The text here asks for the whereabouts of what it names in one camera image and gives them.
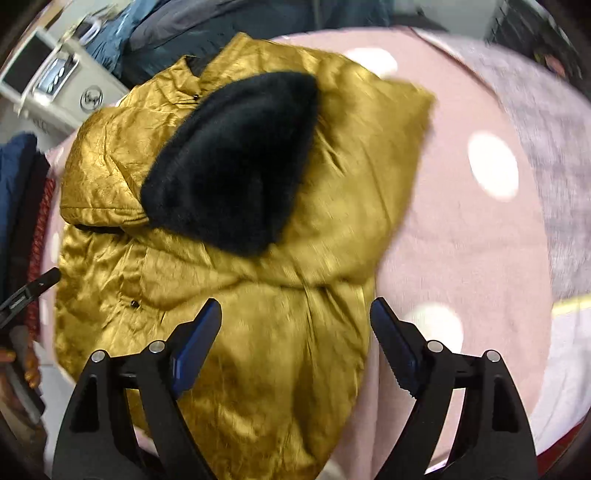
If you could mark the gold jacket black fur collar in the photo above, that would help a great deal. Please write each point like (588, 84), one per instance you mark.
(277, 323)

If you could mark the black folded garment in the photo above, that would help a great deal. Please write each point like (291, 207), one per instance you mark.
(30, 207)

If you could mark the person's left hand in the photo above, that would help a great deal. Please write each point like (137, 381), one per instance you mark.
(32, 371)

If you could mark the white sheet yellow trim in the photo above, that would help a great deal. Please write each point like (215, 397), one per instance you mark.
(568, 360)

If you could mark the teal and grey clothes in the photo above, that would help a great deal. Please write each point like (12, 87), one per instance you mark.
(231, 23)

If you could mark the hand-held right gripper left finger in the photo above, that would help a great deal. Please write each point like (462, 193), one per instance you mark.
(194, 346)

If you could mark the black metal rack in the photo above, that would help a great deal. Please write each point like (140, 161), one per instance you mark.
(540, 27)

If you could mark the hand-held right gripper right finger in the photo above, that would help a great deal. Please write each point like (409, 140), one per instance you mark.
(397, 350)

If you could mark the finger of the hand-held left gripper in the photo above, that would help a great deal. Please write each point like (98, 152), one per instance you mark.
(32, 288)

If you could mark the grey woven blanket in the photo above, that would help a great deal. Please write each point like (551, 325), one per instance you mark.
(549, 161)

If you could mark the pink polka dot blanket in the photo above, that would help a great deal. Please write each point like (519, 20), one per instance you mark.
(461, 258)

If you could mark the red patterned folded cloth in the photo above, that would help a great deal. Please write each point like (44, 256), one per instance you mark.
(40, 230)

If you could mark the white appliance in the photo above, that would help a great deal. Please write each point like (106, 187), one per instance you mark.
(51, 78)

